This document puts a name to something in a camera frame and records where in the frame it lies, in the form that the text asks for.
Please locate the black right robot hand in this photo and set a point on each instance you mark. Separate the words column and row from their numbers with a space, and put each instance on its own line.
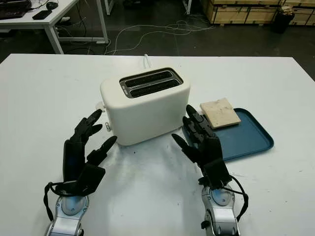
column 210, row 150

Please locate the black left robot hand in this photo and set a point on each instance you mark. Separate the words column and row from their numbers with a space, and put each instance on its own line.
column 72, row 159

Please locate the slice of white bread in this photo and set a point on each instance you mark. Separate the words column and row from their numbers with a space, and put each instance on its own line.
column 220, row 113

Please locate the blue plastic tray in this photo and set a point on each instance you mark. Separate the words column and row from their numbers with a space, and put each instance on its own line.
column 246, row 137

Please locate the silver toaster dial knob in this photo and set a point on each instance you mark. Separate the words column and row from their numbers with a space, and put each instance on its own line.
column 108, row 126

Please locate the white two-slot toaster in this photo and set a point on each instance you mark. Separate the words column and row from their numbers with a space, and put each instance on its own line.
column 147, row 118

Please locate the wooden crate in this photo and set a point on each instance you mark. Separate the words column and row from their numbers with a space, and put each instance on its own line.
column 304, row 12
column 236, row 11

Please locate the white office desk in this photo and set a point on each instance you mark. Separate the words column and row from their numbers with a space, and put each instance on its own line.
column 56, row 14

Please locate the black smartphone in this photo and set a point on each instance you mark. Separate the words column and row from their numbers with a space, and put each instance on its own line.
column 42, row 14

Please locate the black waste bin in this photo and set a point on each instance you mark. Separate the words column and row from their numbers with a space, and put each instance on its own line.
column 283, row 20

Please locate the black computer mouse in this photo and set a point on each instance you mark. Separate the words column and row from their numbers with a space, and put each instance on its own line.
column 51, row 4

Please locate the black keyboard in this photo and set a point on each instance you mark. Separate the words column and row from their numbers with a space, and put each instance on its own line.
column 13, row 9

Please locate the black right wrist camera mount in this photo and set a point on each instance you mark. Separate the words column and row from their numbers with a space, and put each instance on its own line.
column 217, row 172

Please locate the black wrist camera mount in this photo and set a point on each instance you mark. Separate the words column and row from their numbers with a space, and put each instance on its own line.
column 217, row 172
column 92, row 178

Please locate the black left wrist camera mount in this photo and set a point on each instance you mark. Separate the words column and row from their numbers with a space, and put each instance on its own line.
column 92, row 178

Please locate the white table frame legs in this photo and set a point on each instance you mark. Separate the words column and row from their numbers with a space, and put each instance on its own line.
column 107, row 6

